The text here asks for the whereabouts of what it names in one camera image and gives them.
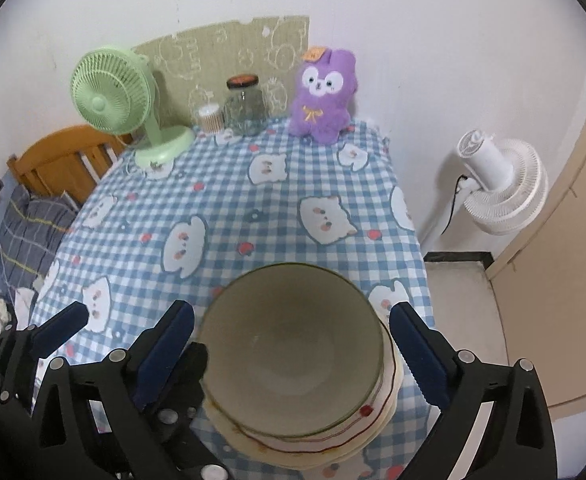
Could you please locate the white garment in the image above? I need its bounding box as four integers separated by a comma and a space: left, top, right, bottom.
13, 287, 36, 318

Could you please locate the green desk fan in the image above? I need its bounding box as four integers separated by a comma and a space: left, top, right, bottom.
70, 47, 195, 168

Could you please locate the yellow floral plate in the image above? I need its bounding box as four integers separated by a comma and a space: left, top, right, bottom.
213, 330, 403, 472

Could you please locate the black fan power cord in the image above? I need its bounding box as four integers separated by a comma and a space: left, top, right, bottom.
440, 175, 468, 236

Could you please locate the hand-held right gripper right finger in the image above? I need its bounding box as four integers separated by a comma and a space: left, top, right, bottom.
390, 302, 558, 480

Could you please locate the wooden bed headboard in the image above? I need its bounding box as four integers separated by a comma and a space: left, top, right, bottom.
7, 125, 134, 206

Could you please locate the green patterned wall mat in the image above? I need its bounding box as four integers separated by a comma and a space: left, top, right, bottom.
132, 15, 311, 128

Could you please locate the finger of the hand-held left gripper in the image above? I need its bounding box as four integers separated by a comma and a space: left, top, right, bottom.
146, 342, 234, 480
0, 302, 89, 403

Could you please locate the white standing fan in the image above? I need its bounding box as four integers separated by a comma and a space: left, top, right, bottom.
418, 130, 548, 251

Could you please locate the cotton swab container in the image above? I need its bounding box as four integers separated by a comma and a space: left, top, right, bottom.
197, 104, 224, 134

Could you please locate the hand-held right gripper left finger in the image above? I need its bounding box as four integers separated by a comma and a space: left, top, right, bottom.
32, 300, 195, 480

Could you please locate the glass jar with dark lid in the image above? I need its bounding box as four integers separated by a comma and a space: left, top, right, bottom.
223, 75, 266, 136

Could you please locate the cream ceramic bowl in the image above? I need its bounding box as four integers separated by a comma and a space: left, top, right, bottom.
199, 263, 390, 438

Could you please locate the blue checkered tablecloth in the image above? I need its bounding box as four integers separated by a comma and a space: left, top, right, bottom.
26, 115, 436, 480

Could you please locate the purple plush toy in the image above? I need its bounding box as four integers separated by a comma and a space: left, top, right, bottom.
288, 47, 359, 146

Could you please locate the grey plaid pillow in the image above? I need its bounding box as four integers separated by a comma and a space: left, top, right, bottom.
0, 185, 79, 281

